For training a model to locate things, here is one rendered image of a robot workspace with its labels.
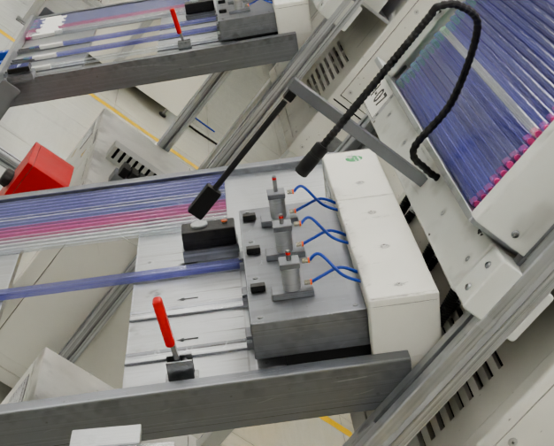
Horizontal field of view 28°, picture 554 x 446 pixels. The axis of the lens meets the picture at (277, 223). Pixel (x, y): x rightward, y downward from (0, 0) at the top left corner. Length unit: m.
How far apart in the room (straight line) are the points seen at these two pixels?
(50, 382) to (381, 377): 0.83
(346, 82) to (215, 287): 1.23
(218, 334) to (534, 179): 0.44
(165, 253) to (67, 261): 1.20
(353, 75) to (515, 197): 1.49
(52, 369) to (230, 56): 0.95
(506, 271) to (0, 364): 1.96
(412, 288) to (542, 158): 0.21
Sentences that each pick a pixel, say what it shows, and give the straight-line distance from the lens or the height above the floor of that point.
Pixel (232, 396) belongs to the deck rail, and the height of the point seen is 1.06.
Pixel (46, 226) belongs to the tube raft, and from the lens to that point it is 1.76.
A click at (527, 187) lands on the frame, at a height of 1.45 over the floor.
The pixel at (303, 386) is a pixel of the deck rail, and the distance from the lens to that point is 1.26.
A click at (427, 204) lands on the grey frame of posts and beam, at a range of 1.41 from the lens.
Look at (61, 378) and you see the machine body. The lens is 1.99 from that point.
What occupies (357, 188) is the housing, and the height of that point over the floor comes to 1.26.
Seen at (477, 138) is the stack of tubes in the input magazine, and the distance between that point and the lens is 1.34.
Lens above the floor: 1.57
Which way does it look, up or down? 16 degrees down
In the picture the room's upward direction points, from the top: 40 degrees clockwise
